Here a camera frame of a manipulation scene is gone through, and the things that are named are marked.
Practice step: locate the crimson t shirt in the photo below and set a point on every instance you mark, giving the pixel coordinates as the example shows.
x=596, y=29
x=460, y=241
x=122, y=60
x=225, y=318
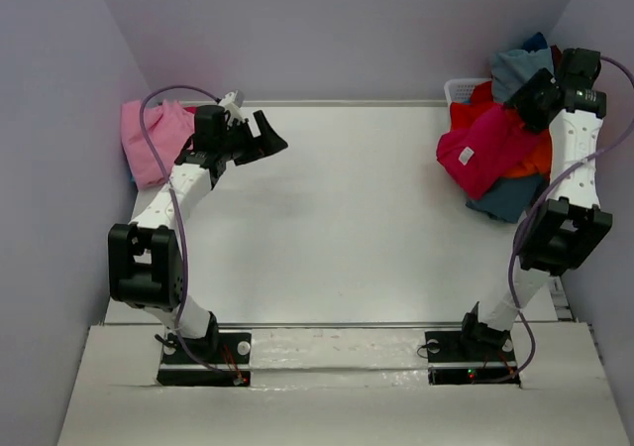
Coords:
x=477, y=155

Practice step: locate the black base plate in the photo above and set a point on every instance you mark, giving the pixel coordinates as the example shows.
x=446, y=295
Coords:
x=451, y=361
x=229, y=366

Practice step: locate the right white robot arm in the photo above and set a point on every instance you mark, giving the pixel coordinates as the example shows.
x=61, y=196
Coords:
x=565, y=223

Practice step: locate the orange t shirt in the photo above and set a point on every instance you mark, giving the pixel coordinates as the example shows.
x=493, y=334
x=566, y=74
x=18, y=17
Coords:
x=539, y=161

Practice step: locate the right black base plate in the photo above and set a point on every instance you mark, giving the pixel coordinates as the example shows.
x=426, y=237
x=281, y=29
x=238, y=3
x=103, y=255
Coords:
x=451, y=361

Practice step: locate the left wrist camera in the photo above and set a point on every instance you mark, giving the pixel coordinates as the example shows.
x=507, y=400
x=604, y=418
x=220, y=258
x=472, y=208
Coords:
x=232, y=103

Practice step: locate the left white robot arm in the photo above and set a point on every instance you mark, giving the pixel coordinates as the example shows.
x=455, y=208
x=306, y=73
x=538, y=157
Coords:
x=147, y=257

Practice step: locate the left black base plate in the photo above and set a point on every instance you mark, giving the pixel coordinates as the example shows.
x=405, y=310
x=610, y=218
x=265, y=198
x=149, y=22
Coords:
x=229, y=366

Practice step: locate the royal blue t shirt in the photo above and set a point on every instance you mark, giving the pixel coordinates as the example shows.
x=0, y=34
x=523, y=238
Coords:
x=535, y=43

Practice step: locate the red t shirt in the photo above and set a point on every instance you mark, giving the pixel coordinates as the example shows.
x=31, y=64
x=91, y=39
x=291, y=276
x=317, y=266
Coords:
x=478, y=112

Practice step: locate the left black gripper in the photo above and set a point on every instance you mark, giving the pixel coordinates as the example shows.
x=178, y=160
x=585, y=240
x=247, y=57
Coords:
x=249, y=139

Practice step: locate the dark maroon t shirt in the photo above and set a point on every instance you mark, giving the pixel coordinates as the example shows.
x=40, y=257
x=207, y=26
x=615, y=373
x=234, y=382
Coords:
x=557, y=57

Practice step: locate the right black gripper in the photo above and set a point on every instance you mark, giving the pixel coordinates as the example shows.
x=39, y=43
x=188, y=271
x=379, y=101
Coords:
x=527, y=103

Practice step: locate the light blue t shirt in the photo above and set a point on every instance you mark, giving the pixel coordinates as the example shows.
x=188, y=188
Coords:
x=510, y=70

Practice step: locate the white plastic basket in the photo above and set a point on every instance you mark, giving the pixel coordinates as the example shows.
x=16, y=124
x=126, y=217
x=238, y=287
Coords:
x=460, y=90

